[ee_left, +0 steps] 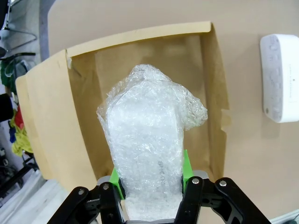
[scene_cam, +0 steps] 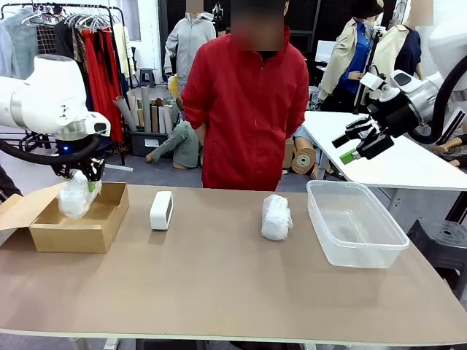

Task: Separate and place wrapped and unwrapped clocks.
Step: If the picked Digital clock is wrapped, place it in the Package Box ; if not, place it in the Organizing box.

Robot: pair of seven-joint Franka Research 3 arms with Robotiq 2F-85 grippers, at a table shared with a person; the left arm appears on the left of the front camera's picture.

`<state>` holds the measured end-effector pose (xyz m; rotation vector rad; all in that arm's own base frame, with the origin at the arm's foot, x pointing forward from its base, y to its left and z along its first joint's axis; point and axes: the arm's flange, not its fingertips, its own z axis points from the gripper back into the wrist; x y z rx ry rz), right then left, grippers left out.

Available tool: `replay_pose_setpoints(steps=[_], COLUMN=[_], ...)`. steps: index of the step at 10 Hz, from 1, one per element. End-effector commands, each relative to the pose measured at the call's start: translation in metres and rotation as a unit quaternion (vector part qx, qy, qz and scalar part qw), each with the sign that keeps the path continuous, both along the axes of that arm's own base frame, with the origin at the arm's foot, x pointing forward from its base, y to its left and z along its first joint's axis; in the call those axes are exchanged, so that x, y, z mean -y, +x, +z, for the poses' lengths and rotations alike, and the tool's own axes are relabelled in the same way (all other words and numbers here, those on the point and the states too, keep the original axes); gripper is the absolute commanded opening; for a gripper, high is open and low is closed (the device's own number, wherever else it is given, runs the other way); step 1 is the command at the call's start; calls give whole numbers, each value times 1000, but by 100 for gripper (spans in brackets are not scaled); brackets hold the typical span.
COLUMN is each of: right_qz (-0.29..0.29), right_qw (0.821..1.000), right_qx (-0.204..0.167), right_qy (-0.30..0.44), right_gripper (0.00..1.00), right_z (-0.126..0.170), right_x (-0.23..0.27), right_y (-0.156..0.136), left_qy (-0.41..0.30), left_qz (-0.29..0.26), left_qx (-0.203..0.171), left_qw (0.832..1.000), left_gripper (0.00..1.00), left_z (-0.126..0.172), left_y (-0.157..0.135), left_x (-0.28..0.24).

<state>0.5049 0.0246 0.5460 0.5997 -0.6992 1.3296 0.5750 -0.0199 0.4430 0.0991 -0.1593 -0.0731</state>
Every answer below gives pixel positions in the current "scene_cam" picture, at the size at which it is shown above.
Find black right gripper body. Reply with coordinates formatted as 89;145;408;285
366;96;421;139

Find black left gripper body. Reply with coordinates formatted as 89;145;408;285
50;135;107;175

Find long bubble-wrapped clock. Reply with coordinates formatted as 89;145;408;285
58;170;103;221

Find white unwrapped clock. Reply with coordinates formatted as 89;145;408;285
150;190;174;231

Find squat bubble-wrapped clock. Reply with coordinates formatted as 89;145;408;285
260;194;294;242

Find dark sleeved forearm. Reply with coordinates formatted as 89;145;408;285
0;166;23;202

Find white background table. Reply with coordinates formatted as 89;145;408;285
301;110;467;193

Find lying mannequin blue top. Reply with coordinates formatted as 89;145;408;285
293;125;322;147

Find white computer case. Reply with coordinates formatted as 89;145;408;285
308;85;321;112

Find black tripod pole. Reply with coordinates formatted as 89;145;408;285
352;27;384;116

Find brown cardboard spool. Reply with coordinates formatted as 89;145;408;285
290;137;319;178

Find black storage bin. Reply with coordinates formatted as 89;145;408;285
129;130;171;158

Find slanted grey tube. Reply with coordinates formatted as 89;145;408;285
112;96;138;132

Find open cardboard box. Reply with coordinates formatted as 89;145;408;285
0;182;131;254

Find lying mannequin legs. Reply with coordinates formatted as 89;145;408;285
432;123;467;168

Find mannequin with navy shirt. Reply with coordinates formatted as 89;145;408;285
368;0;425;96

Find mannequin with beige jacket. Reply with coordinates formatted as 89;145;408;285
317;0;384;114

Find cardboard box on floor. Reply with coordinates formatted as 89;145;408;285
282;137;296;169

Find white paper roll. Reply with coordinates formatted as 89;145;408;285
126;90;142;128

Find red hanging dress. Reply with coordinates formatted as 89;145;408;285
82;28;125;144

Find clear plastic container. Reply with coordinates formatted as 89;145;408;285
306;179;410;270

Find upright grey roll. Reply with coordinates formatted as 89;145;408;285
141;86;153;133

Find brown cardboard tube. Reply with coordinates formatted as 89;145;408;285
150;100;160;134

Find lying mannequin in grey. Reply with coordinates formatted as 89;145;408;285
145;121;204;171

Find grey step stool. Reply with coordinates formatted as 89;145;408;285
139;68;156;89

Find person in red jacket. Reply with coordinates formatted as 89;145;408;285
181;0;310;192

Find black clothes rack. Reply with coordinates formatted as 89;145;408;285
0;2;128;172

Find black hanging garment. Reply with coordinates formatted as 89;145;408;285
54;21;95;110

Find cream hanging garment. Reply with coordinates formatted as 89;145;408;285
111;23;133;79

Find checkered dress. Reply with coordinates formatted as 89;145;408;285
36;24;58;56

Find light blue denim jacket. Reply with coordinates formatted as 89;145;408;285
0;9;40;79

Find black plastic stool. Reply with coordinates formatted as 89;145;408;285
406;218;467;295

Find person in grey hoodie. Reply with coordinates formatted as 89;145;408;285
163;10;217;78

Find black left arm hose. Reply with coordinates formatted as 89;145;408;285
0;135;100;168

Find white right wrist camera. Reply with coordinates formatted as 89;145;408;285
359;71;388;93

